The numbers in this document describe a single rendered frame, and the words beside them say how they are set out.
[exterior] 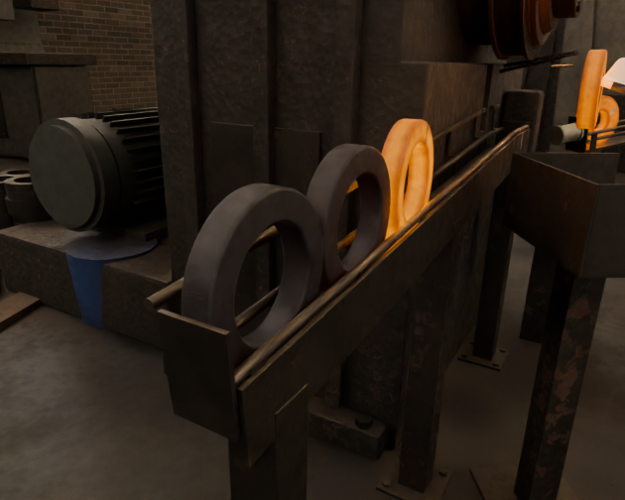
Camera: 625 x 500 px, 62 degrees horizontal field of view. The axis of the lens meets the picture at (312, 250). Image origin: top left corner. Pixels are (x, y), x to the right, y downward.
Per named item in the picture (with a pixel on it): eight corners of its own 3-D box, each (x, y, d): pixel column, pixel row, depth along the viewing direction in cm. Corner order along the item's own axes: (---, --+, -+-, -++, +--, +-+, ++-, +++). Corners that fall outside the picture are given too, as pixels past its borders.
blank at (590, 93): (584, 55, 99) (604, 54, 97) (591, 45, 111) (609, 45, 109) (572, 136, 106) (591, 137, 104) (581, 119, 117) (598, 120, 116)
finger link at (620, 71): (600, 51, 105) (649, 64, 101) (586, 80, 107) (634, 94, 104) (599, 51, 102) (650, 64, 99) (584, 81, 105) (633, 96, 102)
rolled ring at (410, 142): (394, 152, 66) (370, 150, 68) (398, 269, 77) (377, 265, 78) (435, 100, 79) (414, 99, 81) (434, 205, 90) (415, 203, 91)
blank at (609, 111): (580, 154, 172) (589, 155, 169) (566, 114, 165) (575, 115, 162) (615, 125, 173) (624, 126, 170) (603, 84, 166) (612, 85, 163)
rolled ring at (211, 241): (321, 163, 52) (294, 160, 54) (194, 229, 38) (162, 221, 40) (326, 320, 60) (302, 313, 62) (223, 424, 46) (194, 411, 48)
